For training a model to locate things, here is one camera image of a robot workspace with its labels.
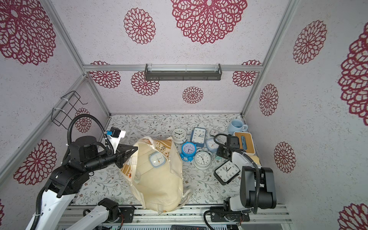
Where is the yellow folded cloth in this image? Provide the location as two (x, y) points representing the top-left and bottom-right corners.
(250, 155), (262, 167)

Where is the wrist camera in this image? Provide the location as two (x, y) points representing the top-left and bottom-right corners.
(106, 127), (126, 154)
(226, 135), (240, 149)

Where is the black wire wall rack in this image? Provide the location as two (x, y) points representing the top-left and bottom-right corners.
(50, 91), (87, 129)

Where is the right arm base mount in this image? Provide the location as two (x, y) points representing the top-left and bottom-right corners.
(210, 207), (250, 222)

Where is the bright blue round alarm clock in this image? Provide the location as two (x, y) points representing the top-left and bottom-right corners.
(180, 142), (197, 162)

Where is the black square alarm clock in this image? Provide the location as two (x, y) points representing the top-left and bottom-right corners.
(214, 161), (240, 186)

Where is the light blue square alarm clock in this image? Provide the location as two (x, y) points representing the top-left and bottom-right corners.
(206, 138), (219, 152)

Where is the small grey alarm clock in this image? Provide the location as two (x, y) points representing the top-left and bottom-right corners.
(209, 129), (220, 137)

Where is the dark blue square alarm clock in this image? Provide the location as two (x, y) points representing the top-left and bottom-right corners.
(190, 127), (207, 148)

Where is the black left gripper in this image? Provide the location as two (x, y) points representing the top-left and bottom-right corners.
(84, 144), (138, 173)

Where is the black wall shelf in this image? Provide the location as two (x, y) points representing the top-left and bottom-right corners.
(144, 64), (223, 81)

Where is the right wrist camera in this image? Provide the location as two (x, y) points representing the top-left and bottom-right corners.
(226, 135), (240, 149)

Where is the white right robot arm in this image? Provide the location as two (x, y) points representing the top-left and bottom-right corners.
(214, 134), (277, 214)

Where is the black keyboard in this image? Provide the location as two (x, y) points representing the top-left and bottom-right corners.
(171, 225), (208, 230)

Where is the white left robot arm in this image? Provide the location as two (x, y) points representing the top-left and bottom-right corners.
(26, 136), (138, 230)

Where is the white wooden tissue box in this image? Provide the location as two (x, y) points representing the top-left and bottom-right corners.
(233, 132), (255, 156)

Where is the cream printed canvas bag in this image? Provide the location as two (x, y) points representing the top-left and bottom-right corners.
(120, 136), (193, 213)

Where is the white teal square alarm clock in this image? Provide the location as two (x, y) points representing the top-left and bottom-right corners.
(149, 151), (166, 168)

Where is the light blue mug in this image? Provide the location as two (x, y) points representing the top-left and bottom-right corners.
(228, 119), (248, 134)

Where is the white round alarm clock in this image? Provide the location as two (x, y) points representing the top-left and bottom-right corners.
(172, 128), (187, 144)

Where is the silver round alarm clock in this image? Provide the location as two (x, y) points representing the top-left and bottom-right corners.
(194, 151), (211, 170)

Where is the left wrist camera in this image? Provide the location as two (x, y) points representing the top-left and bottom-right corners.
(106, 127), (126, 154)

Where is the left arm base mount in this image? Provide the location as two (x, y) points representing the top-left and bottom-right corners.
(102, 206), (136, 224)

